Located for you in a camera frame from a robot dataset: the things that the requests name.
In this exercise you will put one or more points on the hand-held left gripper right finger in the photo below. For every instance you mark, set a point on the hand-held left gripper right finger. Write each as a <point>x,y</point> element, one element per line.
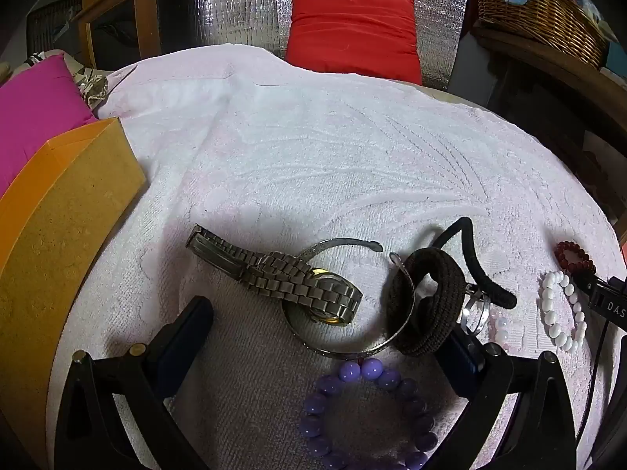
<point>465,360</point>

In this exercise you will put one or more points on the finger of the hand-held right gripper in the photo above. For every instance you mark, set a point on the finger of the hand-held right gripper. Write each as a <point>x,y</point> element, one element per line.
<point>583,281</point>

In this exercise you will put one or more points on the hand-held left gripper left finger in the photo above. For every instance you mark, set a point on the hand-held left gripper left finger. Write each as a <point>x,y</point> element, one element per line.
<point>188,333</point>

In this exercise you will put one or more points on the brown knit scrunchie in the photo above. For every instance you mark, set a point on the brown knit scrunchie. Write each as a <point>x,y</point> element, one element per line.
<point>441,264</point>

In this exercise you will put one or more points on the metal link wristwatch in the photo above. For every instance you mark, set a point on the metal link wristwatch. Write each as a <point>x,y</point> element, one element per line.
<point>274,269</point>

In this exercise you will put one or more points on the silver bangle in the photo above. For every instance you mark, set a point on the silver bangle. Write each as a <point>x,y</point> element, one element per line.
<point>321,350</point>

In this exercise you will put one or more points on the orange cardboard box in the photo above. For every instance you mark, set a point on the orange cardboard box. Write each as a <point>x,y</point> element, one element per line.
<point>63,235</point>

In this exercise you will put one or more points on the dark wooden shelf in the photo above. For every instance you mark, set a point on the dark wooden shelf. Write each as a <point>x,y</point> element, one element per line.
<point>553,73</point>

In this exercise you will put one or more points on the pale pink towel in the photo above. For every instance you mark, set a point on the pale pink towel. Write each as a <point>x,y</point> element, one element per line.
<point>343,156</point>

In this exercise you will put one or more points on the patterned beige cloth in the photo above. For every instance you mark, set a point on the patterned beige cloth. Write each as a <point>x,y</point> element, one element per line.
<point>90,85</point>

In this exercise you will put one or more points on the wicker basket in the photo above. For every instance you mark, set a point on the wicker basket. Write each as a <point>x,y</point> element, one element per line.
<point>543,14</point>

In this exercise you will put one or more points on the magenta cushion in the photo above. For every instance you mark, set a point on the magenta cushion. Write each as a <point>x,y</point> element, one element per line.
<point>34,107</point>

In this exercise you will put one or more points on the silver insulation sheet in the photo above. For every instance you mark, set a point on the silver insulation sheet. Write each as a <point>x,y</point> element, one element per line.
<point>235,5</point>

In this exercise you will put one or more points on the red cushion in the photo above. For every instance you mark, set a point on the red cushion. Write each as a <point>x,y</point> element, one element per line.
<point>348,34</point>

